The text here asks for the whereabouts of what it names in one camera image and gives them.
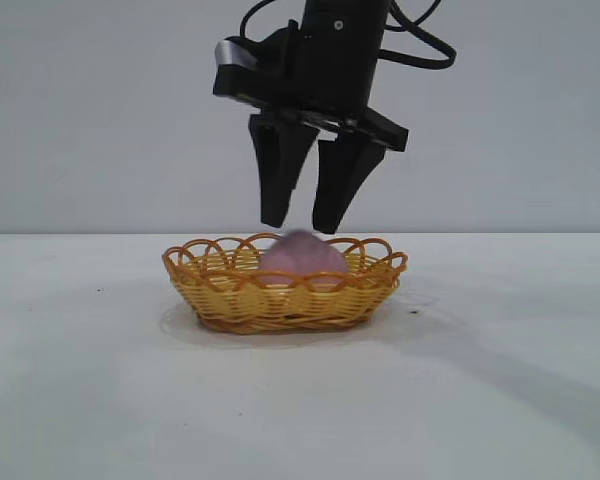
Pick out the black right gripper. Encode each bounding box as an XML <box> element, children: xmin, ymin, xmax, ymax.
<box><xmin>248</xmin><ymin>0</ymin><xmax>411</xmax><ymax>236</ymax></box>

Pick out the pink peach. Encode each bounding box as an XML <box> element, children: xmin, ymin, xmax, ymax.
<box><xmin>257</xmin><ymin>228</ymin><xmax>350</xmax><ymax>294</ymax></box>

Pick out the black cable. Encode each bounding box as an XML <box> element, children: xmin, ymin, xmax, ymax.
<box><xmin>237</xmin><ymin>0</ymin><xmax>275</xmax><ymax>41</ymax></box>
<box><xmin>378</xmin><ymin>0</ymin><xmax>457</xmax><ymax>70</ymax></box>

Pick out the yellow woven wicker basket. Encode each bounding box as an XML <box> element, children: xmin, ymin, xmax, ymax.
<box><xmin>161</xmin><ymin>234</ymin><xmax>410</xmax><ymax>335</ymax></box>

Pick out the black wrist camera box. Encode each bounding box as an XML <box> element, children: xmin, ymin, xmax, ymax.
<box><xmin>212</xmin><ymin>19</ymin><xmax>304</xmax><ymax>109</ymax></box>

